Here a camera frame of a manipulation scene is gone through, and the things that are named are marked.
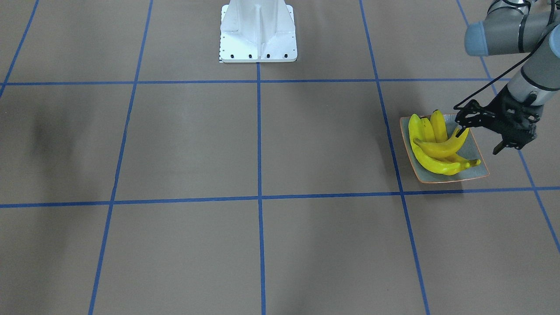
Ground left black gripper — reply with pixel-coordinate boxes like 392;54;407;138
454;86;543;155

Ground large yellow banana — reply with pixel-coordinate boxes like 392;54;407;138
408;114;462;175

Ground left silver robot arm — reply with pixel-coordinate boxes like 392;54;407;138
454;0;560;155

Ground grey square plate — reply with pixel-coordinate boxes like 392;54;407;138
399;113;489;184

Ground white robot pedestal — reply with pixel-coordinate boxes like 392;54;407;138
219;0;298;63

